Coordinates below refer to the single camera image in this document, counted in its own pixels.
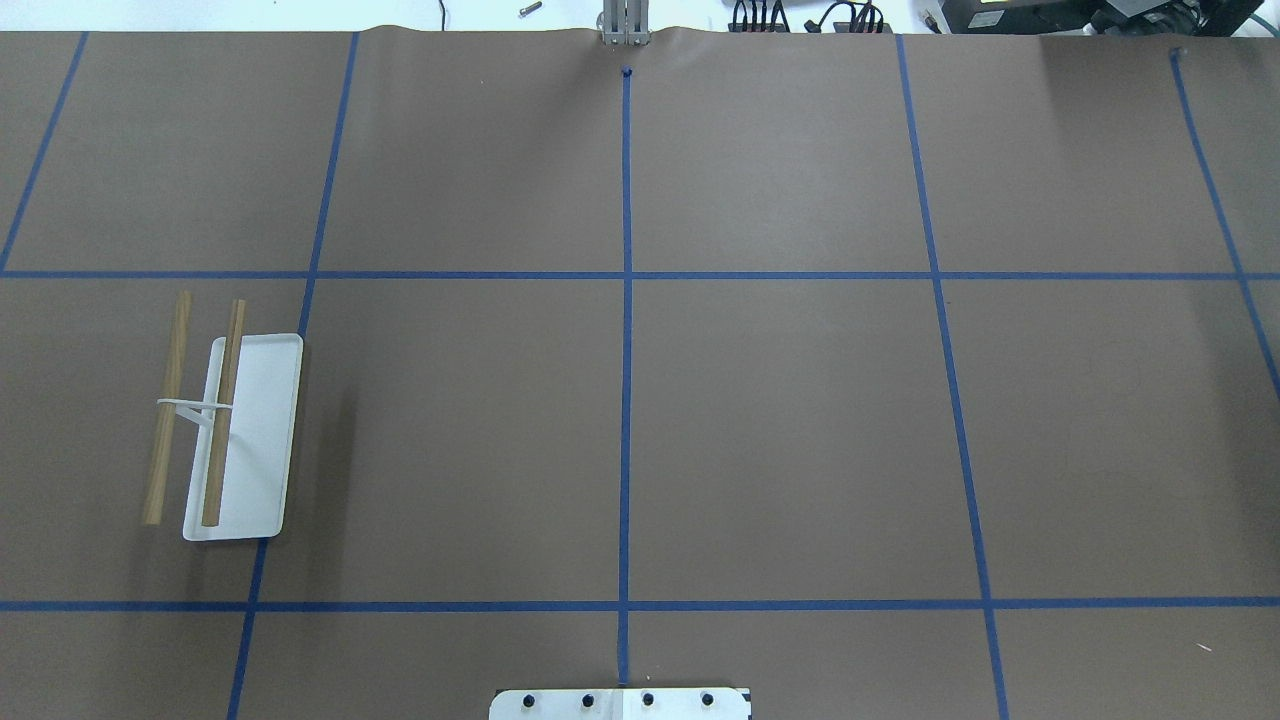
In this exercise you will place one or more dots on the aluminium frame post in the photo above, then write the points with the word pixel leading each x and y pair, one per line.
pixel 625 23

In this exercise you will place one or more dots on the white rack with wooden bars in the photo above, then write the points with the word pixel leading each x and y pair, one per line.
pixel 244 423

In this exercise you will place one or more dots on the white pedestal column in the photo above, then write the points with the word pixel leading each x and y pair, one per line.
pixel 623 703

